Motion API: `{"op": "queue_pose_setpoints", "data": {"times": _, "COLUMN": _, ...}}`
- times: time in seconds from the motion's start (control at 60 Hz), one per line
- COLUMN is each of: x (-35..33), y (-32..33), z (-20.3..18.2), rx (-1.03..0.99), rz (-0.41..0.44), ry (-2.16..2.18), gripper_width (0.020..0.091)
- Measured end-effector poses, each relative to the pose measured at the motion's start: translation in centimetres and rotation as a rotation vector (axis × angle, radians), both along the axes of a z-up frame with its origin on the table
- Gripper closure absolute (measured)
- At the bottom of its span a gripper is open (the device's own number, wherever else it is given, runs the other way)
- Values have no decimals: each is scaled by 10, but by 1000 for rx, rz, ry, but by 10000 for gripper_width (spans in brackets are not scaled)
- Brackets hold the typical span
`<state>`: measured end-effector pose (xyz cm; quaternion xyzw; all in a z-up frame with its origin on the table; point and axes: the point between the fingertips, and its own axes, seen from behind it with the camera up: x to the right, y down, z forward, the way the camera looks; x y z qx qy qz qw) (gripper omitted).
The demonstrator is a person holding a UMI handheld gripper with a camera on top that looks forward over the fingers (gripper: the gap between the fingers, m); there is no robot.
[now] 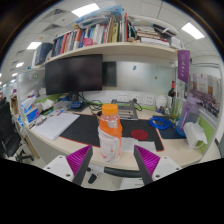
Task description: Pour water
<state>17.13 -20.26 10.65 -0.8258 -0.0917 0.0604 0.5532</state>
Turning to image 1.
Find black computer monitor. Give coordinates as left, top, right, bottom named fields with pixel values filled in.
left=44, top=54, right=104, bottom=96

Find orange-capped drink bottle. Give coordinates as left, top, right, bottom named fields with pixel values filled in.
left=97, top=103, right=123, bottom=163

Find flat round red coaster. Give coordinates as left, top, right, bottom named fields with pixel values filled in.
left=130, top=129, right=149, bottom=141

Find ceiling light panels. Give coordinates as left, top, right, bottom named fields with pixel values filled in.
left=9, top=2, right=206, bottom=79

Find white wall outlet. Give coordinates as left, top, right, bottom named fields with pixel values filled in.
left=116, top=93, right=129, bottom=103
left=131, top=93, right=143, bottom=103
left=143, top=94, right=155, bottom=105

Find black cable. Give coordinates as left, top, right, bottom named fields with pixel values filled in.
left=78, top=93, right=101, bottom=113

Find white ceramic jar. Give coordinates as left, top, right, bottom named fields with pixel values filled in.
left=155, top=95, right=168, bottom=110

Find white paper napkin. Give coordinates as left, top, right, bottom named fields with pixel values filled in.
left=120, top=137, right=157, bottom=154

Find blue coiled cable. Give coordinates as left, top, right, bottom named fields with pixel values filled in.
left=147, top=116, right=172, bottom=131

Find clear plastic box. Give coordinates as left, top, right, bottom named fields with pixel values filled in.
left=53, top=100, right=73, bottom=113

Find white crumpled tissue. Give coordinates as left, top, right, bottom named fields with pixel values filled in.
left=183, top=121, right=208, bottom=150

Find purple hanging banner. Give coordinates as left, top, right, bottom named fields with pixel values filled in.
left=177, top=49, right=191, bottom=84

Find purple water bottle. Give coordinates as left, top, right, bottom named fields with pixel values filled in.
left=175, top=96, right=201, bottom=138

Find black chair armrest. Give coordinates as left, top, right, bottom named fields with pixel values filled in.
left=103, top=166, right=143, bottom=179

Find black office chair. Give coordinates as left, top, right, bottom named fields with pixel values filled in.
left=0, top=97, right=34, bottom=163

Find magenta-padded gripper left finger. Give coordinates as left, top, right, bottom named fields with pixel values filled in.
left=43, top=144, right=94, bottom=187

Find blue electronic box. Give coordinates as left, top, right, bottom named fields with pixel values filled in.
left=70, top=99, right=84, bottom=110

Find glass vase with green stems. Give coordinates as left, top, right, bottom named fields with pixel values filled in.
left=171, top=96, right=183, bottom=118

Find green tissue pack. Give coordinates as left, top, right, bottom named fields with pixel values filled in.
left=36, top=98, right=55, bottom=114

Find white paper notebook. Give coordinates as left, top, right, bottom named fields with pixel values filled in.
left=34, top=112, right=81, bottom=141

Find green cable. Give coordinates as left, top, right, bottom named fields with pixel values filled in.
left=89, top=99, right=115, bottom=108

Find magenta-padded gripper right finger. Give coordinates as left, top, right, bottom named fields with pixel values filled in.
left=133, top=144, right=184, bottom=187

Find dark wine bottle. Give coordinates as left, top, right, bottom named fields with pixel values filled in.
left=167, top=80, right=177, bottom=108

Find silver laptop stand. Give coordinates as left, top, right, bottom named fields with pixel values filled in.
left=110, top=98, right=139, bottom=121

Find black red-edged desk mat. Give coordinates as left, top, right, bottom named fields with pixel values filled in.
left=59, top=113, right=165, bottom=153

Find group photo poster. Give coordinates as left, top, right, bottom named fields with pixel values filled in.
left=191, top=73, right=222, bottom=118

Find blue tissue box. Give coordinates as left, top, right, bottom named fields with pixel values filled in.
left=20, top=96, right=41, bottom=124

